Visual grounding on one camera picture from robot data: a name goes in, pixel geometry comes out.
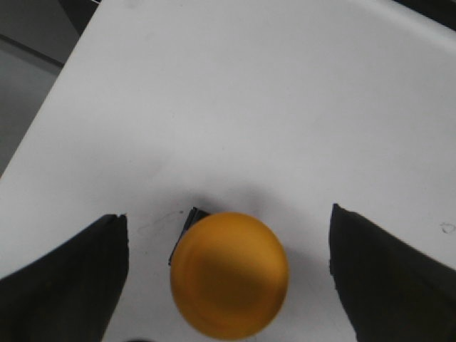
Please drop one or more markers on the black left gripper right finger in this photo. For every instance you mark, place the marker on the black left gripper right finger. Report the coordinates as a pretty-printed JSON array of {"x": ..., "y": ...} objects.
[{"x": 389, "y": 290}]

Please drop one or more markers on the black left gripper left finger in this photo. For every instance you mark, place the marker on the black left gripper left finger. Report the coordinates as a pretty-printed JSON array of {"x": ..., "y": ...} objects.
[{"x": 70, "y": 293}]

